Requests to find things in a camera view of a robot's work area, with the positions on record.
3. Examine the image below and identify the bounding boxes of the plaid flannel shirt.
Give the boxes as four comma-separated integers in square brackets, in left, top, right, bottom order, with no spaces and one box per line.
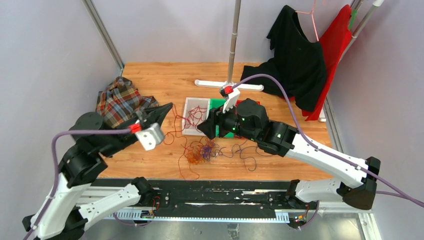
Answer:
[94,76,159,128]

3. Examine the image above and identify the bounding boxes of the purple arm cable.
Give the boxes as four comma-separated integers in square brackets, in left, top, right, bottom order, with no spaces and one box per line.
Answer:
[21,123,141,240]
[219,74,424,209]

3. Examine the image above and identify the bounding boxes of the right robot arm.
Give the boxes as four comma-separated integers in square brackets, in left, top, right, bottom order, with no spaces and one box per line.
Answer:
[197,98,381,210]

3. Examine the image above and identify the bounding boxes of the red plastic bin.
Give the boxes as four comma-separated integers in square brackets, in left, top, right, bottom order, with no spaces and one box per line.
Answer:
[235,98,263,139]

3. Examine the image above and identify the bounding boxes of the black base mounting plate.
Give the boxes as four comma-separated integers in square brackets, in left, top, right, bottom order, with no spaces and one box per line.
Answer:
[89,179,316,220]

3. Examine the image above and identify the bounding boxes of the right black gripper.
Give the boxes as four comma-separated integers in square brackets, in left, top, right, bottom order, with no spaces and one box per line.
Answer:
[197,99,258,143]

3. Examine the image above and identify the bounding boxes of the black t-shirt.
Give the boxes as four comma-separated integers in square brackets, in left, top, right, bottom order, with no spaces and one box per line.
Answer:
[241,5,327,112]

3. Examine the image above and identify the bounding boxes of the pink clothes hanger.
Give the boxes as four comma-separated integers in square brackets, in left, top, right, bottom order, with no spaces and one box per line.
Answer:
[295,0,320,42]

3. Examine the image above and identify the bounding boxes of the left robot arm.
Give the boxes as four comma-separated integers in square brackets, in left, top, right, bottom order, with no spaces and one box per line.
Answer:
[22,103,174,240]

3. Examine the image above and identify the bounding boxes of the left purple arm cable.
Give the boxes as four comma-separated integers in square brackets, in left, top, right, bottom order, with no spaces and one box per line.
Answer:
[21,123,141,240]

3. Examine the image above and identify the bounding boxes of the white plastic bin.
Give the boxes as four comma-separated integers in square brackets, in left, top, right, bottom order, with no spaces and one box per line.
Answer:
[181,97,210,137]

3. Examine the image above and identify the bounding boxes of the green clothes hanger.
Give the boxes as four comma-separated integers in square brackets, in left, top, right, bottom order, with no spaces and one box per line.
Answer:
[347,9,358,30]

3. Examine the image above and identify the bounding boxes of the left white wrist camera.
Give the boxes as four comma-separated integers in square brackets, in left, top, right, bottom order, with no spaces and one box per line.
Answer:
[135,122,165,151]

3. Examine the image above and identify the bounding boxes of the white garment rack stand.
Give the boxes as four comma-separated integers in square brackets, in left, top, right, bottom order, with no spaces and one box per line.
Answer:
[194,0,265,92]

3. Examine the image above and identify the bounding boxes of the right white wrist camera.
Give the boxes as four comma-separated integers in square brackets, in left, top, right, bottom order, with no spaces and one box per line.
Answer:
[222,88,240,114]

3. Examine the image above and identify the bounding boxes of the aluminium frame rail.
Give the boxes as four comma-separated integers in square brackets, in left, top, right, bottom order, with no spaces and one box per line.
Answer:
[82,0,125,76]

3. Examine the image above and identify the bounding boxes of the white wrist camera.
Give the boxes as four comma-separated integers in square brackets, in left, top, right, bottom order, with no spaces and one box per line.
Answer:
[135,122,165,151]
[222,88,240,114]

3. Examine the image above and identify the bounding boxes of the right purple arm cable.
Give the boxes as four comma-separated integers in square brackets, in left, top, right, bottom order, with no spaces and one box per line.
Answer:
[219,74,424,209]

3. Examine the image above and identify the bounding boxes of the green plastic bin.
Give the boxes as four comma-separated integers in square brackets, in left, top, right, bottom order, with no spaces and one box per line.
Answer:
[209,98,235,138]

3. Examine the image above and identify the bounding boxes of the red purple wire bundle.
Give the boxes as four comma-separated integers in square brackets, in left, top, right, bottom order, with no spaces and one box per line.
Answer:
[163,105,266,181]

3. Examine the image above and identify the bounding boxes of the red t-shirt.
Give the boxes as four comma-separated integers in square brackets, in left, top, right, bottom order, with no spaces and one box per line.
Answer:
[301,5,352,121]

